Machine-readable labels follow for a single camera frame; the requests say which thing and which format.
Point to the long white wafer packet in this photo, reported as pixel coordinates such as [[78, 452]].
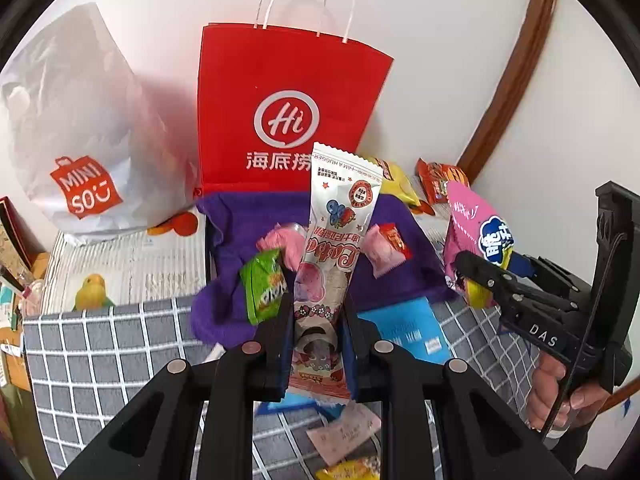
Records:
[[340, 210]]

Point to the blue tissue pack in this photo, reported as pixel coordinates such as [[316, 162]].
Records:
[[405, 325]]

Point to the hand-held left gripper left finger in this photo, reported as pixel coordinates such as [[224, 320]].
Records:
[[272, 355]]

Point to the yellow chip bag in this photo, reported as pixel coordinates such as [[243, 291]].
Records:
[[400, 182]]

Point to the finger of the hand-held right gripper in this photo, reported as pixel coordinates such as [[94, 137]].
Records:
[[525, 266], [480, 267]]

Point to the orange red chip bag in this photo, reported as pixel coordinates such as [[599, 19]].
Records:
[[440, 180]]

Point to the white plastic bag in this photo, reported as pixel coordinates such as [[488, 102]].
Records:
[[90, 125]]

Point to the red paper bag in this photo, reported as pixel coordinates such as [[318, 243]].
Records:
[[280, 70]]

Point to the green snack packet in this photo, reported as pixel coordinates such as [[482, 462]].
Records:
[[265, 285]]

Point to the pink yellow snack packet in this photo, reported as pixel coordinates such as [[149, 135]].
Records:
[[470, 230]]

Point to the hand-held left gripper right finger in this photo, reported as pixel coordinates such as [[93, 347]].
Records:
[[362, 360]]

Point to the white pink snack packet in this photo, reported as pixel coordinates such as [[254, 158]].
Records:
[[345, 430]]

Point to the person's right hand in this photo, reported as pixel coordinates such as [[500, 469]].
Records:
[[542, 390]]

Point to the wooden nightstand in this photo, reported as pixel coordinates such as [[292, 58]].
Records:
[[15, 370]]

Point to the brown wooden door frame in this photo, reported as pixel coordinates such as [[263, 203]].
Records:
[[525, 60]]

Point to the purple towel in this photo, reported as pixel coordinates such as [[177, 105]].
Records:
[[235, 230]]

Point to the pale pink snack packet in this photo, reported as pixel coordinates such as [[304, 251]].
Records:
[[382, 260]]

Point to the grey checked blanket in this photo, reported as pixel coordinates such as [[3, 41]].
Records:
[[100, 350]]

